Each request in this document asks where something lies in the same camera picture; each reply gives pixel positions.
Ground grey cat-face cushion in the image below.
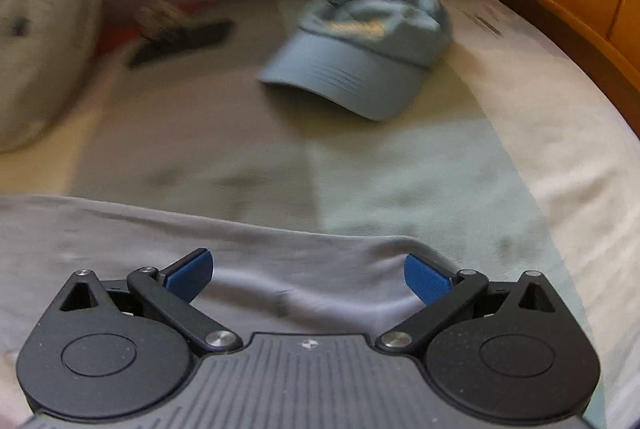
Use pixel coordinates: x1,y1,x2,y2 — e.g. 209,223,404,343
0,0,103,154

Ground red cloth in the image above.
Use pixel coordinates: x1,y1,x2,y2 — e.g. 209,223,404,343
95,24,146,57

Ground grey pants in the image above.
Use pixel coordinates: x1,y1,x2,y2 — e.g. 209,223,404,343
0,193,456,360

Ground blue cap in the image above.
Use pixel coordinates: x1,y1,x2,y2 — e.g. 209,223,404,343
257,0,453,122

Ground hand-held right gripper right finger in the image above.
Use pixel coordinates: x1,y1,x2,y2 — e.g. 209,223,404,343
376,251,556,355

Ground bed with patchwork sheet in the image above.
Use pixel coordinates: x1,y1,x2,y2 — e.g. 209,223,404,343
0,0,640,429

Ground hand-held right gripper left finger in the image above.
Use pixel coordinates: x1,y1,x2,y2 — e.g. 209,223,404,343
60,248,242,356

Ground black phone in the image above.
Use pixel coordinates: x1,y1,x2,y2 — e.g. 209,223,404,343
129,20,235,68

